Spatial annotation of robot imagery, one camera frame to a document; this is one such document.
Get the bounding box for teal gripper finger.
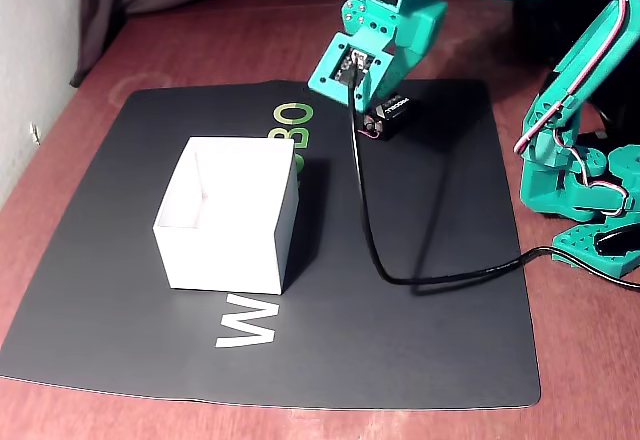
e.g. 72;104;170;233
370;49;425;112
341;0;380;32

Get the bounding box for teal gripper body with servo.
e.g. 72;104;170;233
352;0;449;57

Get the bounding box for small black battery pack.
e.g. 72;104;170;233
360;92;420;142

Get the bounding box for white open cardboard box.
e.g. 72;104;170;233
152;135;301;295

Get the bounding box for black mat with logo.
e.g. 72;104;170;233
0;78;544;409

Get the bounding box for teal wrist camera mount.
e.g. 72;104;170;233
307;32;396;107

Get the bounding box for white upper arm servo wire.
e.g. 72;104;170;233
513;0;640;156

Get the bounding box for black camera usb cable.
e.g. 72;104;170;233
347;57;640;291

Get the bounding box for white base servo wire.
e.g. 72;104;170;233
569;152;629;219

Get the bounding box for teal perforated base plate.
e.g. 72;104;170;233
551;222;640;281

